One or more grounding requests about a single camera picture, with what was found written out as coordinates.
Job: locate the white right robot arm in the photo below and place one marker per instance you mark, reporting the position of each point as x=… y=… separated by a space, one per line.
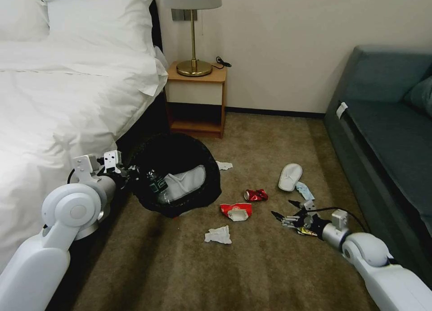
x=366 y=248

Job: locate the black trash bin with bag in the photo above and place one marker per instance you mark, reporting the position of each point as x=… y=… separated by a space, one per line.
x=202 y=149

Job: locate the teal sofa cushion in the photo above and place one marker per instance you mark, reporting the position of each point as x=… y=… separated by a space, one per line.
x=420 y=96

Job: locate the white slipper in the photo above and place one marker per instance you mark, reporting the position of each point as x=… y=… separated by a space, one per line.
x=290 y=177

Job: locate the clear plastic bottle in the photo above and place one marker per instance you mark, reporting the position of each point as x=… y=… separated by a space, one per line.
x=157 y=185

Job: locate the blue face mask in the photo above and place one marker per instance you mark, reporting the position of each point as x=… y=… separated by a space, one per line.
x=304 y=191

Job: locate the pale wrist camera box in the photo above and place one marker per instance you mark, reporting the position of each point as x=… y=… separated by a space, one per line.
x=309 y=205
x=112 y=159

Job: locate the dark teal sofa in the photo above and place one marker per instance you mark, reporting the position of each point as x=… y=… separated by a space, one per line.
x=388 y=142

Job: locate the large crumpled white paper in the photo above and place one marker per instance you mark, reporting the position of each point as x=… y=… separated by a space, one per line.
x=218 y=235

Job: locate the yellow red wrapper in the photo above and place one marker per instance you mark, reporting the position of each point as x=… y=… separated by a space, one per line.
x=304 y=231

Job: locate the red snack bag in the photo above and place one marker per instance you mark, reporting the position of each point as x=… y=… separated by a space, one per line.
x=236 y=211

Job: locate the brass table lamp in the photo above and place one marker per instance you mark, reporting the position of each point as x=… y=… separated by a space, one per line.
x=194 y=68

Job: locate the wooden nightstand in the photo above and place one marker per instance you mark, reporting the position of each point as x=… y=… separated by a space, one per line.
x=195 y=93

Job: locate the small crumpled white tissue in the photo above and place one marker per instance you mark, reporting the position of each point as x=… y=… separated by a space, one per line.
x=224 y=165

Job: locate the small white pillow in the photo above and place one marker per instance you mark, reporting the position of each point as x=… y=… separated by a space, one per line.
x=20 y=10

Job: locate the crushed red can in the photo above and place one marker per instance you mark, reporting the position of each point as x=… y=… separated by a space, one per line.
x=256 y=195

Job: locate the black baseboard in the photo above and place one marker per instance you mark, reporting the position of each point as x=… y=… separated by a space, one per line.
x=270 y=111

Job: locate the white duvet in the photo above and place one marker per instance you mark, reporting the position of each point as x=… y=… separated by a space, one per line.
x=67 y=98

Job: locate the white paper in bin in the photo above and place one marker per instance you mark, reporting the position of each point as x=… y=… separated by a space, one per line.
x=185 y=183

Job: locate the white sofa tag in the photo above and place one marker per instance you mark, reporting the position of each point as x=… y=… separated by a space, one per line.
x=342 y=110

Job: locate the large white pillow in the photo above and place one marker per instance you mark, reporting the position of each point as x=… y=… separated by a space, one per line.
x=101 y=20

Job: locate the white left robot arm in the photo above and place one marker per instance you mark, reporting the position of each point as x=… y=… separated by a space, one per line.
x=67 y=209

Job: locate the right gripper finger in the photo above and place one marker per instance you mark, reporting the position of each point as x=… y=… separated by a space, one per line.
x=296 y=204
x=285 y=218

